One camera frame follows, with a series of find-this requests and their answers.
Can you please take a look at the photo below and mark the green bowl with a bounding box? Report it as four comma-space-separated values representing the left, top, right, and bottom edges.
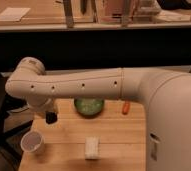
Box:
74, 99, 105, 116

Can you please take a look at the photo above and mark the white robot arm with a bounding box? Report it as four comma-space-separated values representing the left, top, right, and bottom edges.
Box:
5, 57, 191, 171

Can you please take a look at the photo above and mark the white paper sheet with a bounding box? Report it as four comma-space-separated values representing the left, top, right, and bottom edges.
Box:
0, 7, 30, 22

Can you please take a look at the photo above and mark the white sponge block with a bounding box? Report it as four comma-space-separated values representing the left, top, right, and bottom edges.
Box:
85, 137, 99, 160

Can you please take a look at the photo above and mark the orange carrot toy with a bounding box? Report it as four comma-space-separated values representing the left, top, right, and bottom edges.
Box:
122, 101, 130, 115

